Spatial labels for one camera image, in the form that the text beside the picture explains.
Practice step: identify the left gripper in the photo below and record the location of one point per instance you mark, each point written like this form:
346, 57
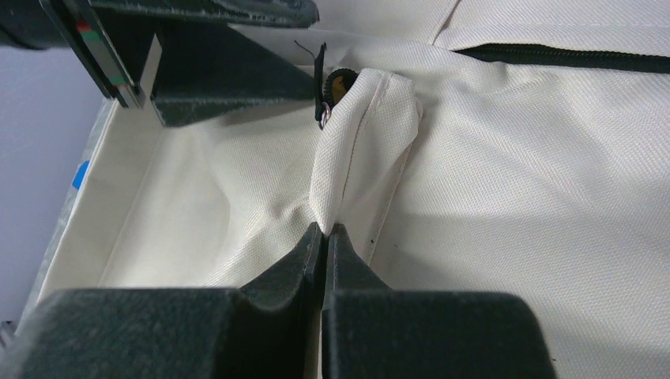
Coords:
184, 58

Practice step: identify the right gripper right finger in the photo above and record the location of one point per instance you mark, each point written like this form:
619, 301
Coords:
370, 330

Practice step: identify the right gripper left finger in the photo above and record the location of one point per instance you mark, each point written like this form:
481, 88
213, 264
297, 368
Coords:
267, 328

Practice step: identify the beige canvas backpack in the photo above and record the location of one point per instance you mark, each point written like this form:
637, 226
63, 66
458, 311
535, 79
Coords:
547, 182

